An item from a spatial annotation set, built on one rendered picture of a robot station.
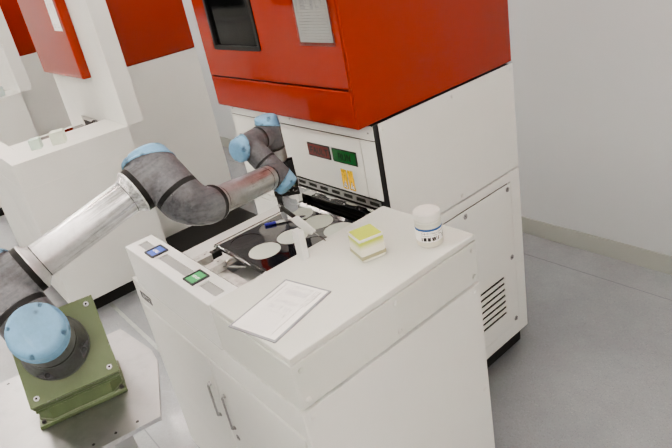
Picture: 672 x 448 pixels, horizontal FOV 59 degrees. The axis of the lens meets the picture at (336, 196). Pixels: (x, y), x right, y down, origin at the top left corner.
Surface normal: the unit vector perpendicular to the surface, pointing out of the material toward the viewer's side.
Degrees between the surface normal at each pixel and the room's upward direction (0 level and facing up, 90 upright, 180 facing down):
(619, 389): 0
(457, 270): 90
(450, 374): 90
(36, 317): 56
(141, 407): 0
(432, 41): 90
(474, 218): 90
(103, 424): 0
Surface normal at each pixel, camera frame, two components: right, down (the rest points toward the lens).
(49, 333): 0.33, -0.29
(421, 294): 0.64, 0.21
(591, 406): -0.18, -0.90
